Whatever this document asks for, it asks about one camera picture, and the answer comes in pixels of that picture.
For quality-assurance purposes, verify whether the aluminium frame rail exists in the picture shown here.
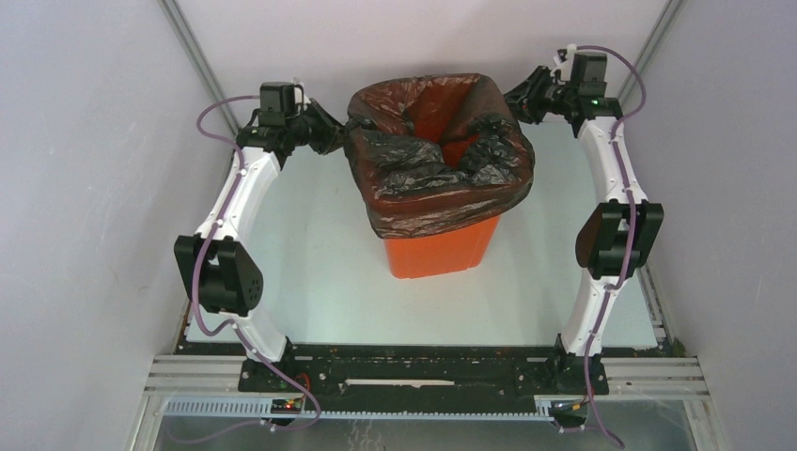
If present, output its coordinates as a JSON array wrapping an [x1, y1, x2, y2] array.
[[145, 355, 710, 400]]

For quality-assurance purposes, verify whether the grey cable duct strip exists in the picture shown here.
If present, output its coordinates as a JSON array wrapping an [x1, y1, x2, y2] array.
[[162, 397, 553, 421]]

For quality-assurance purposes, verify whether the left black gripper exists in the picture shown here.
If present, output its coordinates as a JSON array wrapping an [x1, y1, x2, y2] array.
[[286, 100, 358, 156]]

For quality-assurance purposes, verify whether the orange plastic trash bin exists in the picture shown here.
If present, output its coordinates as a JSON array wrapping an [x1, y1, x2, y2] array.
[[383, 77, 503, 280]]

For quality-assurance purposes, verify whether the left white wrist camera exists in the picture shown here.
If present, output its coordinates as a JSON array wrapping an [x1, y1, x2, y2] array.
[[292, 78, 306, 95]]

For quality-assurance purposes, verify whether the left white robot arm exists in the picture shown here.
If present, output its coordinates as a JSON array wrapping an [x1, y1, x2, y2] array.
[[174, 81, 344, 392]]

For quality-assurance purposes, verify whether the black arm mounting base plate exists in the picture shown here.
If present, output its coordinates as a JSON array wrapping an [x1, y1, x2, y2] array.
[[239, 344, 609, 413]]

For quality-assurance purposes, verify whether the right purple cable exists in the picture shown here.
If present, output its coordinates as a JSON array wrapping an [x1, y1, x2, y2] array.
[[556, 44, 649, 451]]

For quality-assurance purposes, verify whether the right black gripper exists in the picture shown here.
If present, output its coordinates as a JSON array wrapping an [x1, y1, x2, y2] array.
[[494, 65, 579, 125]]

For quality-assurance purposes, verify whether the black plastic trash bag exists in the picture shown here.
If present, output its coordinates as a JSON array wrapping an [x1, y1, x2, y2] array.
[[343, 73, 535, 239]]

